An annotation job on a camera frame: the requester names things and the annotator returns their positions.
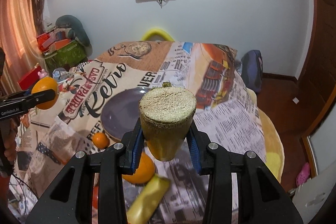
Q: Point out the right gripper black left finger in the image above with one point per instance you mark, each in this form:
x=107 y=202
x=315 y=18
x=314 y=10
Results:
x=68 y=199

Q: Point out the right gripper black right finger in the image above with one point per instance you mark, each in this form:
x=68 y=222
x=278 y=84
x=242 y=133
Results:
x=261 y=197

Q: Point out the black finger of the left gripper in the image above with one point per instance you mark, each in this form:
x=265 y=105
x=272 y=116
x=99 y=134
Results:
x=16 y=104

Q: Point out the red tomato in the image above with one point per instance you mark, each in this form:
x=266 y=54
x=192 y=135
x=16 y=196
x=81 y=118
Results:
x=95 y=197

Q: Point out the medium orange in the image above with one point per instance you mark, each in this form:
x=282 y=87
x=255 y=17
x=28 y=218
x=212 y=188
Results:
x=45 y=93

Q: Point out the yellow banana piece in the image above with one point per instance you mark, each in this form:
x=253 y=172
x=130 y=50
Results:
x=166 y=114
x=148 y=200

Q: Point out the large orange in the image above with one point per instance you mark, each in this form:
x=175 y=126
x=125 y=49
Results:
x=143 y=173

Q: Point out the red box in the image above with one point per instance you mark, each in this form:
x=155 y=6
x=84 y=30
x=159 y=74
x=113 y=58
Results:
x=30 y=78

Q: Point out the pink slipper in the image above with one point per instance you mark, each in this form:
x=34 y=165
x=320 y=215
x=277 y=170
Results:
x=303 y=175

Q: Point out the small tangerine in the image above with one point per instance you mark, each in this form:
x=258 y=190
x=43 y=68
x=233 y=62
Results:
x=100 y=140

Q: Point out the green storage box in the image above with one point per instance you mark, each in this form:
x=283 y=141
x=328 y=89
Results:
x=66 y=57

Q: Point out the retro print tablecloth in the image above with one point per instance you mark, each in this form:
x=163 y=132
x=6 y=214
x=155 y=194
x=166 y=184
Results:
x=226 y=109

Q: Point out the orange curtain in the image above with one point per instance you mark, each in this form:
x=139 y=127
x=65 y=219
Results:
x=19 y=42

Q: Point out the grey plush toy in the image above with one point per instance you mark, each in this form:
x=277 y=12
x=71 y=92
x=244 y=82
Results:
x=76 y=29

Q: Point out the dark purple plate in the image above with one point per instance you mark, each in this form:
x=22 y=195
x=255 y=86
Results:
x=120 y=114

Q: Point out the brown wooden door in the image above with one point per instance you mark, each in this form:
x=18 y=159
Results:
x=317 y=81

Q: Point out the blue backpack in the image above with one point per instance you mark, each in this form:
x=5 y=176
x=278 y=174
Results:
x=252 y=70

